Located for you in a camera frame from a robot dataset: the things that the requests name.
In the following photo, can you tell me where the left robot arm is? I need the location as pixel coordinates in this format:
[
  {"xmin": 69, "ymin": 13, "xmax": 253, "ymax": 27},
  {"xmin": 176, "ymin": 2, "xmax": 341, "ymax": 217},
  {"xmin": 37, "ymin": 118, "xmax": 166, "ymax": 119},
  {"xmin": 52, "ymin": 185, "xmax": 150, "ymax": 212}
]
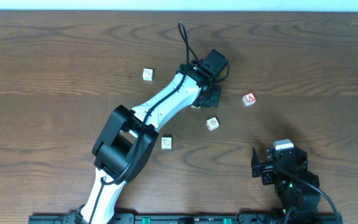
[{"xmin": 78, "ymin": 59, "xmax": 230, "ymax": 223}]

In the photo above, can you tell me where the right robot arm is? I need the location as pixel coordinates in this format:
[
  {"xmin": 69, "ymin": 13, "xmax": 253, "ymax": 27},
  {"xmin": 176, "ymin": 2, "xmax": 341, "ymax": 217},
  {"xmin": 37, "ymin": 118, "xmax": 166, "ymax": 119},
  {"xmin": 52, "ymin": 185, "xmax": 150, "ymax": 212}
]
[{"xmin": 251, "ymin": 146, "xmax": 321, "ymax": 223}]

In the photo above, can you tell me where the wooden block with M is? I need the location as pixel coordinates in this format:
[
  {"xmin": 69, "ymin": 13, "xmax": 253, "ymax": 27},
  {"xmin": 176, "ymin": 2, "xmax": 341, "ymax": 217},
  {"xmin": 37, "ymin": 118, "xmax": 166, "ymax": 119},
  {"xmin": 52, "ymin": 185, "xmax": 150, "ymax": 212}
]
[{"xmin": 206, "ymin": 117, "xmax": 219, "ymax": 131}]

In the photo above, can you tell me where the red letter A block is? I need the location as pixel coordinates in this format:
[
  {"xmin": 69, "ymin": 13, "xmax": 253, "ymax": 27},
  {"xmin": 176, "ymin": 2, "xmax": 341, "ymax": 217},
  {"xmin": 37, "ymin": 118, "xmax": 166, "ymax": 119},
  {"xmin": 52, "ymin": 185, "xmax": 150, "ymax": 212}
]
[{"xmin": 242, "ymin": 92, "xmax": 257, "ymax": 106}]

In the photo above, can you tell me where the plain wooden block upper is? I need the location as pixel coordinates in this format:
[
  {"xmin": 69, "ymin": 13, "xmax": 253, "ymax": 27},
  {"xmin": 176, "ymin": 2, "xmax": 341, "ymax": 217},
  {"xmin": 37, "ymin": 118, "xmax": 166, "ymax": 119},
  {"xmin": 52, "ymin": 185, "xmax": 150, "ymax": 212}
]
[{"xmin": 142, "ymin": 68, "xmax": 154, "ymax": 81}]

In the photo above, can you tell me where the wooden block blue H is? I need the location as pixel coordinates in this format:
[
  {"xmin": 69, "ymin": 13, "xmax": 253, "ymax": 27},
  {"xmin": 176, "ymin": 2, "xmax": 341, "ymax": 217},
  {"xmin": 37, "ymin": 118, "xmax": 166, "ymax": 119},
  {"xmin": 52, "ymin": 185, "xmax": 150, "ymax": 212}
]
[{"xmin": 161, "ymin": 137, "xmax": 172, "ymax": 149}]

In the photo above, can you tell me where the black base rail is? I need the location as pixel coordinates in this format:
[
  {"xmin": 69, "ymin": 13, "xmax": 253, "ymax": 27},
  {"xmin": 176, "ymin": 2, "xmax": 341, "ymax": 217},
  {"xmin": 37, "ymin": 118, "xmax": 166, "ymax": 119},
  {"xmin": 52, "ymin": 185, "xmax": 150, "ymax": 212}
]
[{"xmin": 28, "ymin": 212, "xmax": 344, "ymax": 224}]

